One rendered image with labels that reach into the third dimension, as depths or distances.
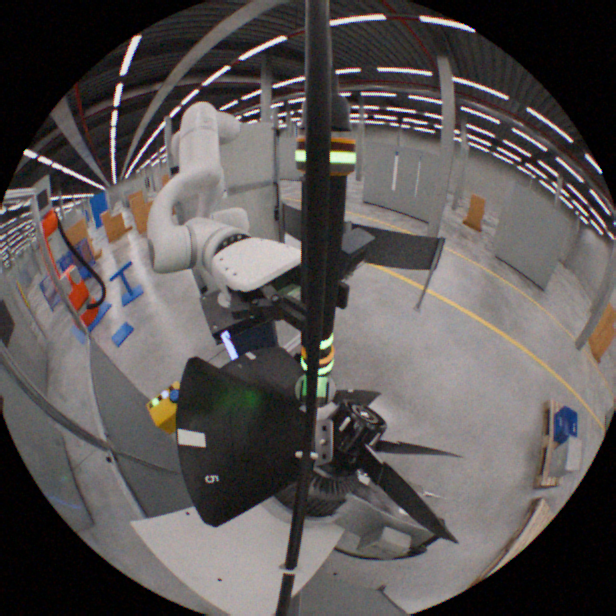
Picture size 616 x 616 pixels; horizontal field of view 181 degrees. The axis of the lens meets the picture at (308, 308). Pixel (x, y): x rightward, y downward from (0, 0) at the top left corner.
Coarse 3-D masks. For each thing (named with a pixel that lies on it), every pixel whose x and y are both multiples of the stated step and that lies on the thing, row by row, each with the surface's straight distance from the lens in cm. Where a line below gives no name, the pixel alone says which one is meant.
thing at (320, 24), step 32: (320, 0) 12; (320, 32) 10; (320, 64) 9; (320, 96) 8; (320, 128) 8; (320, 160) 8; (320, 192) 8; (320, 224) 8; (320, 256) 9; (320, 288) 10; (320, 320) 11; (320, 352) 14; (288, 576) 28
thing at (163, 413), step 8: (176, 384) 77; (168, 392) 77; (152, 400) 80; (168, 400) 76; (152, 408) 79; (160, 408) 77; (168, 408) 75; (152, 416) 77; (160, 416) 76; (168, 416) 74; (160, 424) 75; (168, 424) 77; (168, 432) 80
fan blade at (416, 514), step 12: (384, 468) 41; (384, 480) 44; (396, 480) 39; (384, 492) 48; (396, 492) 43; (408, 492) 37; (408, 504) 43; (420, 504) 35; (420, 516) 43; (432, 516) 33; (432, 528) 44; (444, 528) 30; (456, 540) 31
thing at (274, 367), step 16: (256, 352) 63; (272, 352) 63; (288, 352) 65; (224, 368) 58; (256, 368) 58; (272, 368) 57; (288, 368) 57; (256, 384) 54; (272, 384) 54; (288, 384) 53; (288, 400) 51
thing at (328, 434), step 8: (320, 424) 40; (328, 424) 42; (320, 432) 40; (328, 432) 43; (320, 440) 41; (328, 440) 43; (320, 448) 41; (328, 448) 43; (320, 456) 41; (328, 456) 43; (320, 464) 42
